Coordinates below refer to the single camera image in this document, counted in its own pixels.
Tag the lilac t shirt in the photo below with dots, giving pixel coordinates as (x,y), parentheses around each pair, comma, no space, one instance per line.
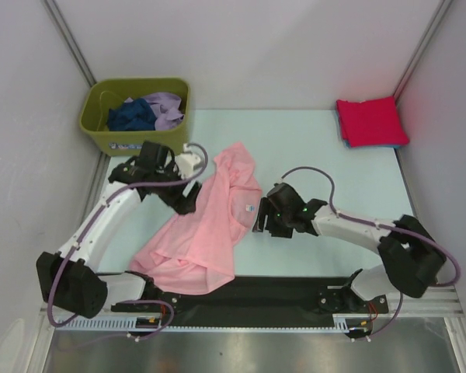
(165,106)

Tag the olive green plastic bin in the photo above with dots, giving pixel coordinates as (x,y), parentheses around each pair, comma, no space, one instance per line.
(110,94)

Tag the white slotted cable duct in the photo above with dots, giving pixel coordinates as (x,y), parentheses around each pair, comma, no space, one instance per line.
(150,323)

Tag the dark blue t shirt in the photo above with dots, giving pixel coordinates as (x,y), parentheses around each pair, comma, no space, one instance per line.
(136,115)

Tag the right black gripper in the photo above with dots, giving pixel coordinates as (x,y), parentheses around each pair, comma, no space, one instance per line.
(267,207)

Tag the folded red t shirt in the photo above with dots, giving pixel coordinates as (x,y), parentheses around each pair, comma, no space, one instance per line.
(372,122)

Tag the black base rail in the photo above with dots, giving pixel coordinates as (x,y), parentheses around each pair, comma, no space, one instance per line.
(270,299)

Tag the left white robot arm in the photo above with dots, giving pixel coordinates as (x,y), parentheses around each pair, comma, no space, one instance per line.
(70,278)

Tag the left aluminium frame post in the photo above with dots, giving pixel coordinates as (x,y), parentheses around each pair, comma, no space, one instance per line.
(61,25)

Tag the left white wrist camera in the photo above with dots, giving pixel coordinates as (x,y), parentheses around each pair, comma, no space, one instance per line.
(188,163)

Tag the aluminium frame post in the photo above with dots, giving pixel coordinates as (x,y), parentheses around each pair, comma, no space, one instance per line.
(61,25)
(430,32)

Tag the right aluminium frame post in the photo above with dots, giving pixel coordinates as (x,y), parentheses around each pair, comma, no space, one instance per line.
(430,32)

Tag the pink t shirt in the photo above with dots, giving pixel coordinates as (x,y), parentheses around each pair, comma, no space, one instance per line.
(193,254)

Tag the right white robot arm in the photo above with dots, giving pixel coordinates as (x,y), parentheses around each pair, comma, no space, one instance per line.
(409,260)

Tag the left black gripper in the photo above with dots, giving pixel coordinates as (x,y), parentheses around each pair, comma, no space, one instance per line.
(182,204)

